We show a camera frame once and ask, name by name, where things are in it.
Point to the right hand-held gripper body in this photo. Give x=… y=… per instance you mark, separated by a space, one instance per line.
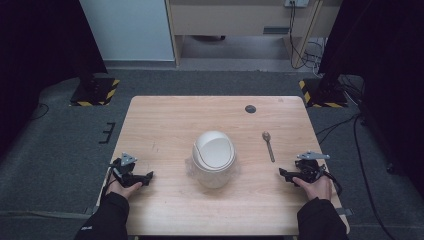
x=308 y=168

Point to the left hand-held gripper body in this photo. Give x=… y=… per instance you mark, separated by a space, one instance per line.
x=124 y=171

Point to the metal spoon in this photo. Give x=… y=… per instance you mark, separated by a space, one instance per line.
x=268 y=150

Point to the person's left hand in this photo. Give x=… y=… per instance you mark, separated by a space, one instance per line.
x=123 y=191

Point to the person's right hand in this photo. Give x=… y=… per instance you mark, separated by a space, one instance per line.
x=318 y=189

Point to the clear plastic bag liner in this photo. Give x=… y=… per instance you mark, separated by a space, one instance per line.
x=190 y=168

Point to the dark round table grommet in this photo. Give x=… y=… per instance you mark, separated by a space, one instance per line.
x=250 y=109

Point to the black stand base striped tape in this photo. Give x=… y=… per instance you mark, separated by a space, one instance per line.
x=325 y=96
x=95 y=93

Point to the dark curtain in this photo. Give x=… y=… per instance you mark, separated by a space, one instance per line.
x=36 y=50
x=390 y=66

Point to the white cabinet panel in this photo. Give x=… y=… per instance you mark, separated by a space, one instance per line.
x=126 y=30

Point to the grey power socket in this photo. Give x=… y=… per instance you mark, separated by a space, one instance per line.
x=296 y=2

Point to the grey table frame bracket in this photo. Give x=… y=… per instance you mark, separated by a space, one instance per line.
x=345 y=211
x=90 y=210

